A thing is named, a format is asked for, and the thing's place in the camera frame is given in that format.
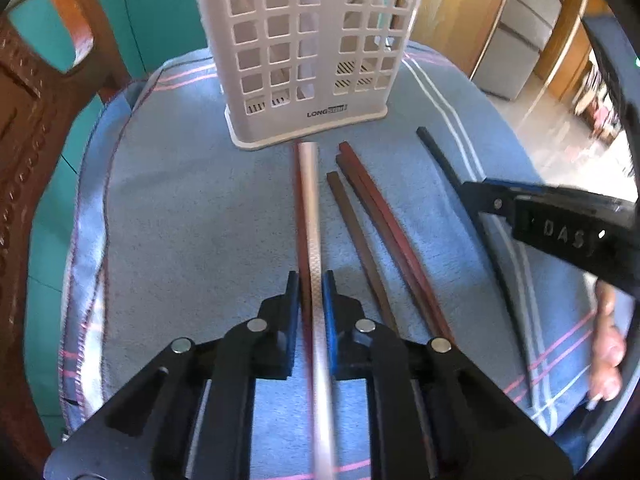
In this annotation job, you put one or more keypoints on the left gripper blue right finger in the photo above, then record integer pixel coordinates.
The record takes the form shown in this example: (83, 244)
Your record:
(346, 356)

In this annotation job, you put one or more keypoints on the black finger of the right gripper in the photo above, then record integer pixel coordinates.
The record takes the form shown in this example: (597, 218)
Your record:
(492, 196)

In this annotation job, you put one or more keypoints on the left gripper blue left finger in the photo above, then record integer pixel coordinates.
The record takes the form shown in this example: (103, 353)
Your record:
(277, 342)

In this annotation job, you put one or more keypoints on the silver patterned chopstick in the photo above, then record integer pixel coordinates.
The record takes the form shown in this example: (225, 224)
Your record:
(323, 447)

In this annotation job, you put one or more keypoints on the red brown chopstick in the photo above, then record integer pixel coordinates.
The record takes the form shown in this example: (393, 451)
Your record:
(395, 249)

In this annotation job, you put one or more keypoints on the black chopstick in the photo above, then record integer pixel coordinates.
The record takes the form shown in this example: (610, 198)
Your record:
(482, 233)

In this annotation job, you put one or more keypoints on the dark brown chopstick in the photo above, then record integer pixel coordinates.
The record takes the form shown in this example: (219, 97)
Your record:
(362, 249)

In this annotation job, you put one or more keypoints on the reddish brown chopstick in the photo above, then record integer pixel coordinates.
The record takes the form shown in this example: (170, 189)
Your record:
(303, 264)

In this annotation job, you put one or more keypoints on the white utensil holder basket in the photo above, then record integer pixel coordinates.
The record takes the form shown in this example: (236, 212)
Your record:
(291, 68)

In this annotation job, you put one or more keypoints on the teal lower kitchen cabinets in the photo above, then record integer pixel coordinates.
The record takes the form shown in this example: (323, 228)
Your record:
(147, 32)

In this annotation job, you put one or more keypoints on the right hand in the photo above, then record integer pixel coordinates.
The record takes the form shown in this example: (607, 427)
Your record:
(608, 347)

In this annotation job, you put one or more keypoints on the blue striped cloth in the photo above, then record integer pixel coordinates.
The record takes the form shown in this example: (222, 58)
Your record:
(190, 412)

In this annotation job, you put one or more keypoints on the grey refrigerator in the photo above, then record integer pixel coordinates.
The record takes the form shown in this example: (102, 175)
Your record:
(523, 30)

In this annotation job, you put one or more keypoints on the carved wooden chair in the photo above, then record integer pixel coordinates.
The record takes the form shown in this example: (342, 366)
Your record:
(38, 106)

